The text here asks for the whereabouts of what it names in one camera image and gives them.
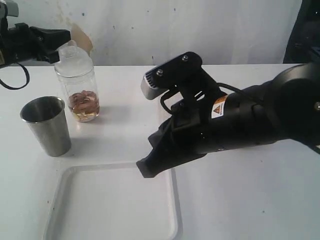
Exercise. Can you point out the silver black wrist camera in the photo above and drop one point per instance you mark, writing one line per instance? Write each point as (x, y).
(170, 74)

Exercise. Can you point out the stainless steel cup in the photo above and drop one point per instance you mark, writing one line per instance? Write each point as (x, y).
(46, 118)

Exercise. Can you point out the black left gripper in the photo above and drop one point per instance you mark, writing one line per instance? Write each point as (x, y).
(17, 44)

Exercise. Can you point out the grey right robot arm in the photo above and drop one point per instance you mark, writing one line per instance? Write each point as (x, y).
(286, 107)

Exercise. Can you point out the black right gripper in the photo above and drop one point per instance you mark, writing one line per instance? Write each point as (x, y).
(199, 125)

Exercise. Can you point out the clear plastic shaker cup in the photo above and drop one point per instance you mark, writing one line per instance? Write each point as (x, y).
(72, 85)

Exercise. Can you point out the white square tray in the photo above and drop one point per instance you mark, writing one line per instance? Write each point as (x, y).
(114, 202)

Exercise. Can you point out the clear dome strainer lid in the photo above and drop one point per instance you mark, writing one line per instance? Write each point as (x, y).
(73, 61)

